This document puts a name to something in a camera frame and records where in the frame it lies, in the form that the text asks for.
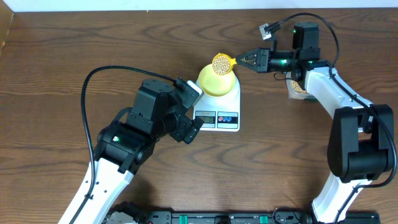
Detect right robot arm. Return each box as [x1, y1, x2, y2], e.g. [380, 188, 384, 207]
[236, 22, 397, 223]

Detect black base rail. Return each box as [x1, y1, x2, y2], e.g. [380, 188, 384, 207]
[105, 210, 381, 224]

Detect soybeans in scoop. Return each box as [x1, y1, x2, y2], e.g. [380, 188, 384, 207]
[212, 56, 231, 75]

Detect pale yellow bowl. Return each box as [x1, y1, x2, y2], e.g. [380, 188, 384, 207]
[197, 64, 236, 96]

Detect left black cable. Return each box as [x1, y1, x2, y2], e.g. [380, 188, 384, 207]
[68, 65, 187, 224]

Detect right black cable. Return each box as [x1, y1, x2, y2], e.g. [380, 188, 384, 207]
[273, 12, 398, 224]

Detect yellow measuring scoop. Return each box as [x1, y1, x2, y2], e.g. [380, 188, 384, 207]
[212, 53, 237, 75]

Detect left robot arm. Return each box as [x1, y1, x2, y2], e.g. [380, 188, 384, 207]
[60, 78, 204, 223]

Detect soybeans in container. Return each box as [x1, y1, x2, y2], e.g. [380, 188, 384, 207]
[290, 80, 308, 94]

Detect clear plastic container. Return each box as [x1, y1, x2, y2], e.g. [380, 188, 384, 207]
[286, 72, 317, 101]

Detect white digital kitchen scale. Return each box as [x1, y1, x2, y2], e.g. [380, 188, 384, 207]
[193, 77, 241, 132]

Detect black cable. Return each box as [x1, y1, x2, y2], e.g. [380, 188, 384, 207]
[68, 65, 187, 224]
[273, 12, 398, 224]

